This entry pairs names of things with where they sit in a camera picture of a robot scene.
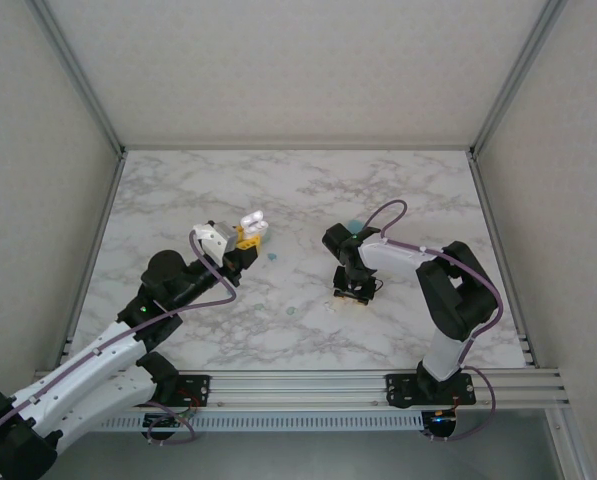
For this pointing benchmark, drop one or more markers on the white earbud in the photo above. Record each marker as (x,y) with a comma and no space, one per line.
(330,306)

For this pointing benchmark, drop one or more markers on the white earbud charging case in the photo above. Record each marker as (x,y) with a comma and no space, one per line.
(253,220)

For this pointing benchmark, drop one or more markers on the blue earbud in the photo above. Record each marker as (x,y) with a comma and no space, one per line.
(272,257)

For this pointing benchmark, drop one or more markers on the blue earbud charging case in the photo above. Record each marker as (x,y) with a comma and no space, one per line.
(354,223)

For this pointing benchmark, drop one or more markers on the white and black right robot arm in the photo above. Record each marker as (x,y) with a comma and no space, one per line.
(458,300)

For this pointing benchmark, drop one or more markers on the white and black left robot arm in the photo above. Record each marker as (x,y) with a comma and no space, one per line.
(88,365)

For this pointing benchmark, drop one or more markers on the small controller board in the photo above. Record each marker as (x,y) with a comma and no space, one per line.
(168,421)
(440,420)

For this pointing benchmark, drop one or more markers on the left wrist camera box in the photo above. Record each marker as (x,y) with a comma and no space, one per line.
(213,240)

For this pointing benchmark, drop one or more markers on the aluminium table side rail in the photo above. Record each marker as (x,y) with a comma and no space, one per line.
(487,200)
(94,250)

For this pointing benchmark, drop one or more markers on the wide aluminium base rail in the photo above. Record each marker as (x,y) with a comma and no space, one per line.
(298,385)

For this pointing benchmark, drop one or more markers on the aluminium frame post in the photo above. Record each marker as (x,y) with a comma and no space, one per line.
(515,75)
(79,75)

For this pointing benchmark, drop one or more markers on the aluminium frame leg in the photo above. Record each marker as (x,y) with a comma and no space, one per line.
(570,450)

